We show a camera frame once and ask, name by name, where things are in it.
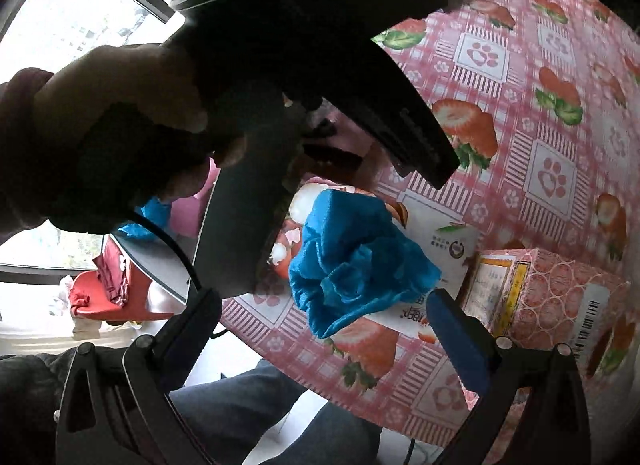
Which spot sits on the person's left hand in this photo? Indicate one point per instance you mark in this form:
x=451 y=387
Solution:
x=125 y=90

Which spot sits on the window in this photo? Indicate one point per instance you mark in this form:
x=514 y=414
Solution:
x=50 y=10

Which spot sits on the white printed packet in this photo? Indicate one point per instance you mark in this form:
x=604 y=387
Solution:
x=445 y=240

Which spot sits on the person's left forearm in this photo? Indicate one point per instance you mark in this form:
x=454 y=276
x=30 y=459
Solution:
x=20 y=145

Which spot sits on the person's blue jeans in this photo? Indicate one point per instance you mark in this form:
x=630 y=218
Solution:
x=250 y=410

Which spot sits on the pink patterned box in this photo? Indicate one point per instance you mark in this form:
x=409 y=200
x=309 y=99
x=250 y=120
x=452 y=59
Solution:
x=545 y=305

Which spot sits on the blue fleece cloth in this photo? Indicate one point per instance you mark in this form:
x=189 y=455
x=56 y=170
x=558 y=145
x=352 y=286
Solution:
x=150 y=212
x=360 y=255

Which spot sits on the person's dark jacket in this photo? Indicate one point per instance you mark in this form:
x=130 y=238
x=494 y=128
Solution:
x=25 y=380

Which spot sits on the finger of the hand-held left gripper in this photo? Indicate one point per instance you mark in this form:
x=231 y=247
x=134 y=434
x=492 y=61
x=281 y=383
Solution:
x=400 y=115
x=327 y=152

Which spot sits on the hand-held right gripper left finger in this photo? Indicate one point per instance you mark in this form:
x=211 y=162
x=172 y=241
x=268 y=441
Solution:
x=186 y=347

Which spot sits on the pink strawberry tablecloth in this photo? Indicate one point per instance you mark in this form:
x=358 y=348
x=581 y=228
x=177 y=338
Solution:
x=550 y=95

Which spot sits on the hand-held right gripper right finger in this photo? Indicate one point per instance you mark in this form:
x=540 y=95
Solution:
x=452 y=335

